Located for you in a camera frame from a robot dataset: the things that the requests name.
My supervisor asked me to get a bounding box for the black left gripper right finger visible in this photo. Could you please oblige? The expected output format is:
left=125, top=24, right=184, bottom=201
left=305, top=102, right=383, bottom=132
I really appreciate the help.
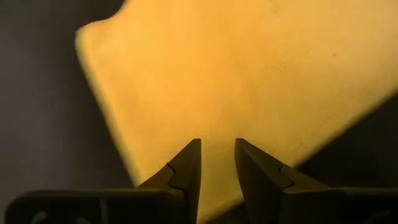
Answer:
left=234, top=137, right=343, bottom=224

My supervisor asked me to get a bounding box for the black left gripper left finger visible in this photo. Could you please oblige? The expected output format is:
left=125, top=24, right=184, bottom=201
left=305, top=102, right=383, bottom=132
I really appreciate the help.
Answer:
left=136, top=138, right=203, bottom=224

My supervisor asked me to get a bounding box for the yellow microfiber towel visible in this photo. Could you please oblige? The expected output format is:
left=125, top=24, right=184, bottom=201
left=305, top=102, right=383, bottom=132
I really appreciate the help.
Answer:
left=74, top=0, right=398, bottom=223

